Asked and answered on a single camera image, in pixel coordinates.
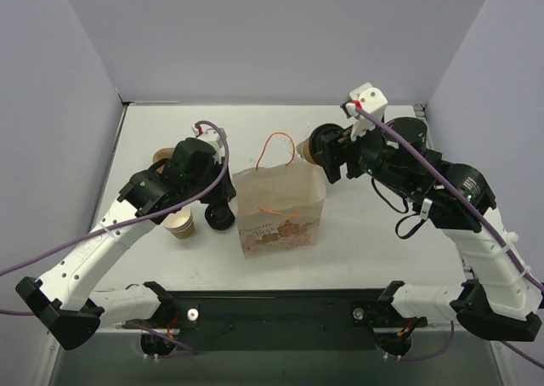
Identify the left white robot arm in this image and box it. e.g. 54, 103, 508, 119
16, 134, 235, 350

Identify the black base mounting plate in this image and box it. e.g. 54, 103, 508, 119
138, 288, 428, 359

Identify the single brown paper cup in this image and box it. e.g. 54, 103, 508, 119
296, 137, 317, 165

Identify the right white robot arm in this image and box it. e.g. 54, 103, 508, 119
307, 117, 543, 342

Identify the brown cardboard cup carrier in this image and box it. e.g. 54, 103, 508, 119
151, 147, 174, 173

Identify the paper takeout bag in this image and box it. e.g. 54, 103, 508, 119
232, 132, 326, 258

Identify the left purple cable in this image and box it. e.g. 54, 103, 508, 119
0, 120, 233, 317

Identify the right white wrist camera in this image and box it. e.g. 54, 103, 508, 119
340, 82, 388, 141

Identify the black cup lid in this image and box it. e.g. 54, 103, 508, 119
309, 123, 343, 167

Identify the stack of black lids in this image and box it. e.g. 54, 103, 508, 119
205, 203, 235, 231

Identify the stack of brown paper cups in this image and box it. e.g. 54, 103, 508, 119
161, 207, 195, 240

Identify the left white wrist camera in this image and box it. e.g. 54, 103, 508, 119
193, 124, 224, 164

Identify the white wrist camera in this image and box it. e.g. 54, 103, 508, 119
193, 124, 224, 164
340, 82, 388, 141

